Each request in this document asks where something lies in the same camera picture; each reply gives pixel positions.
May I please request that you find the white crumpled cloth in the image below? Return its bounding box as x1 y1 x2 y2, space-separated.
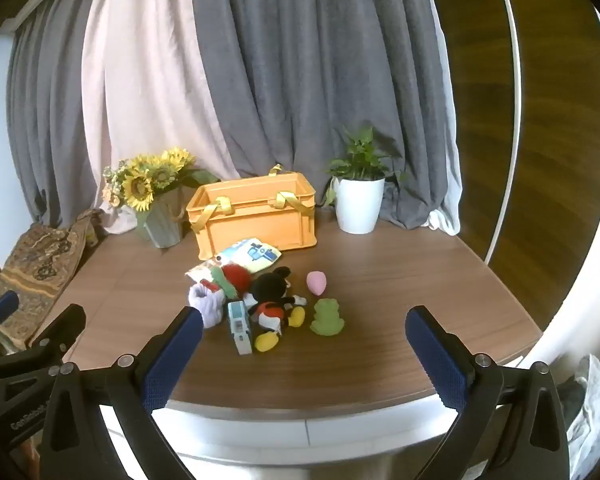
564 349 600 472

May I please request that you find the green frog sponge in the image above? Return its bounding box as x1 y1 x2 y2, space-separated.
309 298 346 336

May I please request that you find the black mouse plush toy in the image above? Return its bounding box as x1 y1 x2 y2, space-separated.
244 266 309 353

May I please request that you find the white sheer curtain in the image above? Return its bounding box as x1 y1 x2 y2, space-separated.
425 0 463 237

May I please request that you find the grey-green vase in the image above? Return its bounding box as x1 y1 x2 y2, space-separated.
134 187 186 249

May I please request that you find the brown patterned cloth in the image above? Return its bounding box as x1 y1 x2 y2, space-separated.
0 208 107 352

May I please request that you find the white fluffy cloth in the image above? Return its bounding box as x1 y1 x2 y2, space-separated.
187 282 231 330

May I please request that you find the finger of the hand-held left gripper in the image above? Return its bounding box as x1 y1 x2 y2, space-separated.
27 303 87 358
0 290 20 335

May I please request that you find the pink curtain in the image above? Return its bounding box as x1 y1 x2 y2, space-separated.
81 0 241 235

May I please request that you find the green potted plant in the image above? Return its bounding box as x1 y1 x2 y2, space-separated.
322 126 407 207

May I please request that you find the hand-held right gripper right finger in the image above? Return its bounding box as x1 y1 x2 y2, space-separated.
405 305 571 480

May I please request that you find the airplane print pouch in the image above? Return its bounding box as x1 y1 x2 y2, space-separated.
215 240 284 274

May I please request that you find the red pompom toy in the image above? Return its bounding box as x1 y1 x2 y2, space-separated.
211 263 254 297

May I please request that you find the orange plastic crate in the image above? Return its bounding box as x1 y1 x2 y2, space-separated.
186 164 317 261

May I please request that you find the sunflower bouquet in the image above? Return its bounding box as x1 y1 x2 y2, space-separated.
102 147 222 213

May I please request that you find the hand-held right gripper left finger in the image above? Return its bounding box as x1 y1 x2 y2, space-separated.
40 305 206 480

